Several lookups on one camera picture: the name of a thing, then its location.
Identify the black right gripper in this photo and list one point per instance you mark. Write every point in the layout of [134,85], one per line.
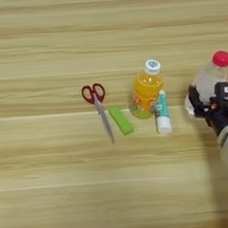
[223,114]

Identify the clear bottle with red cap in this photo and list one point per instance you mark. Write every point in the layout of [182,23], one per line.
[210,78]

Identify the teal and white glue stick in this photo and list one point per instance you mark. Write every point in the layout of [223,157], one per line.
[162,115]

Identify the orange juice bottle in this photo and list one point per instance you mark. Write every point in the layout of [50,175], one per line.
[146,91]

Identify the black box with white label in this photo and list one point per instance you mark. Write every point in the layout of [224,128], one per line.
[227,92]

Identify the green rectangular block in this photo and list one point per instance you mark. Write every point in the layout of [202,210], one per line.
[121,121]

